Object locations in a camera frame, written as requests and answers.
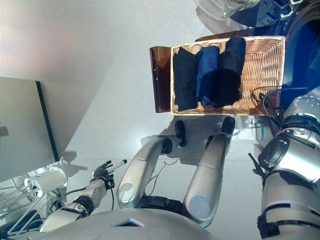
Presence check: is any silver robot leg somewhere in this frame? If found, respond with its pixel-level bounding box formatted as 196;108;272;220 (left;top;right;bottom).
116;120;187;210
183;116;236;228

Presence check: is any round glass washing machine door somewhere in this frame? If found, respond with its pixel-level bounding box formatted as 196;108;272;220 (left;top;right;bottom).
194;0;292;29

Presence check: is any wicker laundry basket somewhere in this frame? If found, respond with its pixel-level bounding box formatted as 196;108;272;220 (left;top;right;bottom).
169;35;286;116

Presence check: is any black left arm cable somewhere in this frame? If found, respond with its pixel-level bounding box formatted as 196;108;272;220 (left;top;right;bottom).
51;186;115;213

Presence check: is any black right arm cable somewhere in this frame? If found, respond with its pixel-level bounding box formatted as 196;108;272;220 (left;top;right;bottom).
251;86;286;123

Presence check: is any thin grey floor cable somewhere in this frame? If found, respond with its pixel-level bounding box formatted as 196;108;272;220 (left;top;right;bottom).
143;159;177;195

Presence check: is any black cloth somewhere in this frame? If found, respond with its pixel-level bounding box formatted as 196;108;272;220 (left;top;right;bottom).
199;36;247;109
172;46;198;112

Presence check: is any left silver robot leg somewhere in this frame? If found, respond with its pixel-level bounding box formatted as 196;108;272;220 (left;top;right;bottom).
116;120;187;210

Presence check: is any grey front-load washing machine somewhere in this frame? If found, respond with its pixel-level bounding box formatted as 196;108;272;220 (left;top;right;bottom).
252;0;320;118

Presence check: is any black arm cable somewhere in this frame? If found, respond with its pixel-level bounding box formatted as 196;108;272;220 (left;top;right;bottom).
51;186;115;213
251;86;286;123

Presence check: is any brown glossy side table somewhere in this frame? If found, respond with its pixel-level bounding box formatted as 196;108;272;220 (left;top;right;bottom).
149;27;256;113

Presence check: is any blue folded cloth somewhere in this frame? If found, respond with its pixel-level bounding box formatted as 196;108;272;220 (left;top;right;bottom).
195;46;220;106

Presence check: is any right silver robot leg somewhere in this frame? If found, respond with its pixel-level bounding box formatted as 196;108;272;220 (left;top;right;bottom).
183;116;236;228

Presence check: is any white device with cables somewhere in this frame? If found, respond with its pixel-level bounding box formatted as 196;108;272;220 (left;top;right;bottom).
32;166;68;193

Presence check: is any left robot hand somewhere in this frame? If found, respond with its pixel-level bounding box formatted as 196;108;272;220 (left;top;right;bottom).
92;159;128;181

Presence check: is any silver robot torso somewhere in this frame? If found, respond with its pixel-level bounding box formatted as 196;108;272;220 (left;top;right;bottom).
19;196;216;240

